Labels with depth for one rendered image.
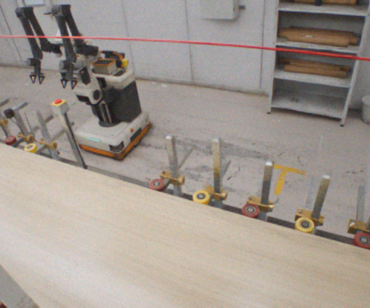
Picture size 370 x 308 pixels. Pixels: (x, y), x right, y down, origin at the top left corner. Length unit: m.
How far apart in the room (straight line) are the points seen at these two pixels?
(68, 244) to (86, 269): 0.17
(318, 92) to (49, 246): 3.49
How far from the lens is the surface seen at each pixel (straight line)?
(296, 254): 1.33
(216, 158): 1.45
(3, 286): 0.82
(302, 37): 3.46
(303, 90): 4.11
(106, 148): 3.23
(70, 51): 2.59
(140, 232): 1.41
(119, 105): 3.25
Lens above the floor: 2.00
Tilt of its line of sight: 39 degrees down
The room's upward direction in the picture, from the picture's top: 7 degrees counter-clockwise
